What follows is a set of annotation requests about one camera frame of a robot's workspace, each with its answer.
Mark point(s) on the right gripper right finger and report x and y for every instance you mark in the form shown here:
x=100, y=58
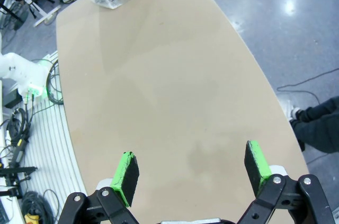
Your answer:
x=254, y=165

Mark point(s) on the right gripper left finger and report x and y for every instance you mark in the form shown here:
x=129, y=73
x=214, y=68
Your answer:
x=127, y=176

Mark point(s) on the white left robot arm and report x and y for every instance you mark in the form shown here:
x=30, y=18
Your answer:
x=16, y=67

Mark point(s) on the person in black t-shirt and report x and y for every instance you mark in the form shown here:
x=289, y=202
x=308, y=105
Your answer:
x=320, y=128

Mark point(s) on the white ribbed mounting platform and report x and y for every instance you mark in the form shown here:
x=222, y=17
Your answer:
x=53, y=155

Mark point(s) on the black clamp stand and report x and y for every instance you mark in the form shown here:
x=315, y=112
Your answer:
x=16, y=173

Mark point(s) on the black power box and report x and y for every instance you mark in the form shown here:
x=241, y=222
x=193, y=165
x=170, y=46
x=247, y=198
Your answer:
x=12, y=99

